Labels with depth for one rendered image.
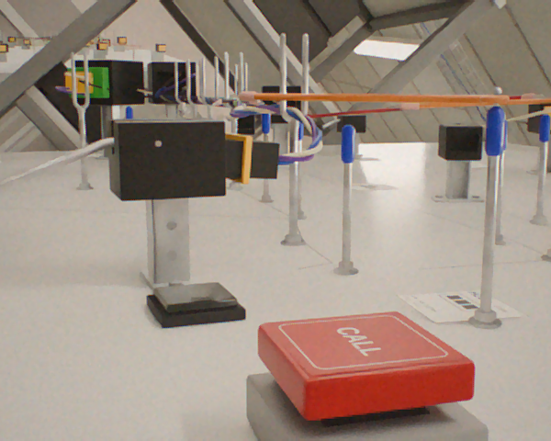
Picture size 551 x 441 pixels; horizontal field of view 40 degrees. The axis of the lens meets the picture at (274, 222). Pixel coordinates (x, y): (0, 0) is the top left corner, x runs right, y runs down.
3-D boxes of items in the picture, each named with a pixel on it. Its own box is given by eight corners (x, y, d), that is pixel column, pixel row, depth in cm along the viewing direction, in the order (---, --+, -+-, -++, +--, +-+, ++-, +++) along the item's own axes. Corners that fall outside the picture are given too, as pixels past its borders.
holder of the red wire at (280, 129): (294, 160, 111) (294, 85, 109) (301, 170, 98) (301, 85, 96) (259, 160, 111) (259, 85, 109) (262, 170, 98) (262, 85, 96)
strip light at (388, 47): (421, 47, 549) (429, 39, 549) (345, 39, 663) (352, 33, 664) (432, 65, 556) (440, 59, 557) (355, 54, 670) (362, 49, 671)
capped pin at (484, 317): (461, 322, 35) (472, 86, 33) (479, 316, 36) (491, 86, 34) (490, 330, 34) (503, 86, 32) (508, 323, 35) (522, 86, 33)
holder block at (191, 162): (109, 191, 42) (106, 118, 41) (207, 186, 44) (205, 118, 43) (120, 201, 38) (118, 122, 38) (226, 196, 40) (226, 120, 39)
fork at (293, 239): (284, 247, 51) (285, 32, 49) (275, 242, 53) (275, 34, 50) (311, 244, 52) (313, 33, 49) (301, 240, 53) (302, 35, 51)
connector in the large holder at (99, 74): (109, 97, 106) (108, 67, 105) (98, 97, 103) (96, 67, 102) (74, 97, 108) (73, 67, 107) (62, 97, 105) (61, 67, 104)
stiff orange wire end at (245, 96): (238, 100, 45) (237, 91, 45) (513, 106, 33) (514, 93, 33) (221, 101, 44) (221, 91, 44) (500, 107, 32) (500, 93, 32)
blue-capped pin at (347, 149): (329, 270, 45) (331, 124, 43) (352, 267, 45) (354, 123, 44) (339, 276, 43) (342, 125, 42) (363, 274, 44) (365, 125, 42)
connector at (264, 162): (181, 170, 43) (183, 135, 42) (258, 173, 45) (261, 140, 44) (199, 176, 40) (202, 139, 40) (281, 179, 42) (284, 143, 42)
